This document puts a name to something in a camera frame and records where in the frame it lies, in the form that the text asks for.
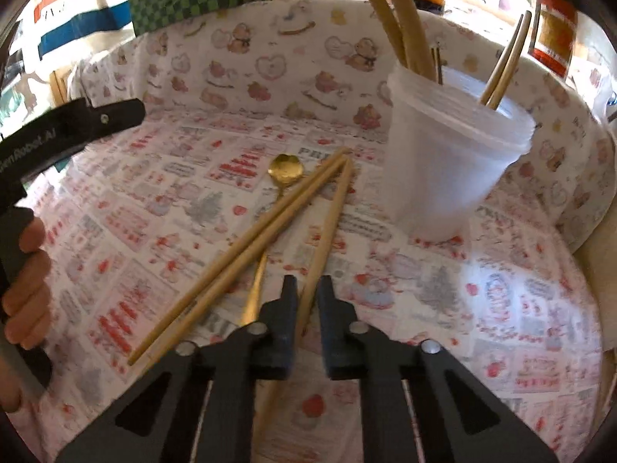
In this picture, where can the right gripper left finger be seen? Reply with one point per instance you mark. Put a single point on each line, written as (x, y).
(196, 403)

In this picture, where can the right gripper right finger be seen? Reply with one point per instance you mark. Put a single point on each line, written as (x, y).
(418, 402)

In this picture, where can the person left hand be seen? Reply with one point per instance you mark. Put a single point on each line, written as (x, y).
(27, 301)

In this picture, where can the striped curtain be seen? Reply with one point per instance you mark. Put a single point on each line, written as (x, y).
(77, 28)

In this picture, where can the print pattern tablecloth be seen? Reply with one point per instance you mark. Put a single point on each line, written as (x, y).
(136, 220)

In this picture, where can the translucent plastic cup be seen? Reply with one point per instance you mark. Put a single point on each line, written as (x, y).
(445, 152)

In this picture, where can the bear print cloth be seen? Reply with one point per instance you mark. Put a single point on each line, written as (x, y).
(329, 60)

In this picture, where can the red capped sauce bottle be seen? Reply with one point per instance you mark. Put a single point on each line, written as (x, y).
(553, 35)

